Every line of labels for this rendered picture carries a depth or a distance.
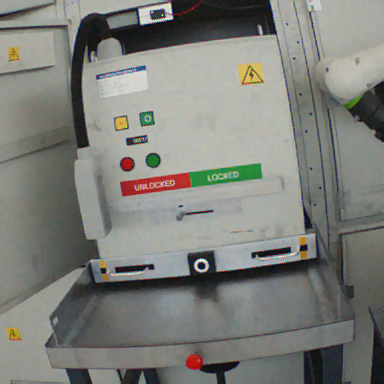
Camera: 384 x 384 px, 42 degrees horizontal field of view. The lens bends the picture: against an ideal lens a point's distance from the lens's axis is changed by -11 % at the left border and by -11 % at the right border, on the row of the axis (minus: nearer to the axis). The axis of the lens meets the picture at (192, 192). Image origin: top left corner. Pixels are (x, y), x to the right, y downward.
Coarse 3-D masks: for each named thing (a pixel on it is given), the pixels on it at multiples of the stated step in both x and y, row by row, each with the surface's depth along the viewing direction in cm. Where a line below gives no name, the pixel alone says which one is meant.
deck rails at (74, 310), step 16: (304, 208) 152; (304, 224) 156; (320, 256) 119; (320, 272) 118; (80, 288) 120; (96, 288) 131; (320, 288) 109; (336, 288) 94; (64, 304) 108; (80, 304) 118; (96, 304) 120; (320, 304) 101; (336, 304) 95; (64, 320) 106; (80, 320) 111; (336, 320) 93; (64, 336) 103
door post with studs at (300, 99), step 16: (272, 0) 146; (288, 0) 145; (288, 16) 146; (288, 32) 147; (288, 48) 148; (288, 64) 150; (304, 64) 149; (288, 80) 151; (304, 80) 150; (304, 96) 151; (304, 112) 152; (304, 128) 153; (304, 144) 154; (304, 160) 156; (304, 176) 157; (320, 176) 156; (304, 192) 158; (320, 192) 157; (320, 208) 158; (320, 224) 159
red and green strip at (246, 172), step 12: (228, 168) 123; (240, 168) 123; (252, 168) 122; (132, 180) 125; (144, 180) 125; (156, 180) 125; (168, 180) 125; (180, 180) 124; (192, 180) 124; (204, 180) 124; (216, 180) 124; (228, 180) 123; (240, 180) 123; (132, 192) 126; (144, 192) 126
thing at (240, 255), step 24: (264, 240) 125; (288, 240) 124; (312, 240) 123; (96, 264) 129; (120, 264) 129; (144, 264) 128; (168, 264) 128; (216, 264) 127; (240, 264) 126; (264, 264) 126
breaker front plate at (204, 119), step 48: (192, 48) 118; (240, 48) 117; (96, 96) 122; (144, 96) 121; (192, 96) 120; (240, 96) 119; (96, 144) 124; (144, 144) 123; (192, 144) 122; (240, 144) 121; (288, 144) 120; (288, 192) 123; (144, 240) 128; (192, 240) 127; (240, 240) 126
